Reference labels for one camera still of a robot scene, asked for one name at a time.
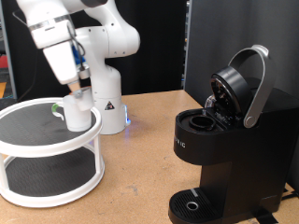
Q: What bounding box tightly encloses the white two tier turntable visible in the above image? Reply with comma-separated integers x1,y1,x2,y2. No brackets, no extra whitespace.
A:
0,97,106,209

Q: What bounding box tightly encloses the white mug with green handle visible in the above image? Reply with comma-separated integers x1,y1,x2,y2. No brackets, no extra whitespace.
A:
50,92,93,133

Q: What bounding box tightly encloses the small grey wrist camera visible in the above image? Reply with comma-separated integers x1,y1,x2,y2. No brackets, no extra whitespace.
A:
77,63,92,80

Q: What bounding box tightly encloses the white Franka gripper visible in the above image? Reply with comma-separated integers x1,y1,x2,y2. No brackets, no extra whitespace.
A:
42,40,84,99

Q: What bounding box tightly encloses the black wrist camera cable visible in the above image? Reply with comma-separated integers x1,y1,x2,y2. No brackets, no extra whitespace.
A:
65,21,87,68

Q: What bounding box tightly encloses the black backdrop curtain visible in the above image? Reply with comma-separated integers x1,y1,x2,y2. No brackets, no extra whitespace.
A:
0,0,188,104

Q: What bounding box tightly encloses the grey metal post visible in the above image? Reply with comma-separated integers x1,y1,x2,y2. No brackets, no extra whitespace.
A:
0,0,17,98

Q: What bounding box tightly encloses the grey metal rack edge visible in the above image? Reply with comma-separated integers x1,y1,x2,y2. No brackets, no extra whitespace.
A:
180,0,192,91

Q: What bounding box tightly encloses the black Keurig coffee machine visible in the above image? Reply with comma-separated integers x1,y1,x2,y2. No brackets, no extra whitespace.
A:
167,44,299,224

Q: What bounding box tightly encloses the black strap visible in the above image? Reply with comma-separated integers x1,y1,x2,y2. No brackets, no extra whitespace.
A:
250,208,279,224

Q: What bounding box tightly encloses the clear plastic water container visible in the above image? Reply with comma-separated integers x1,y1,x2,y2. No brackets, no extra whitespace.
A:
204,94,218,108

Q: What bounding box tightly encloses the black power cable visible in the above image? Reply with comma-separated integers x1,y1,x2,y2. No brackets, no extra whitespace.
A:
279,186,299,201

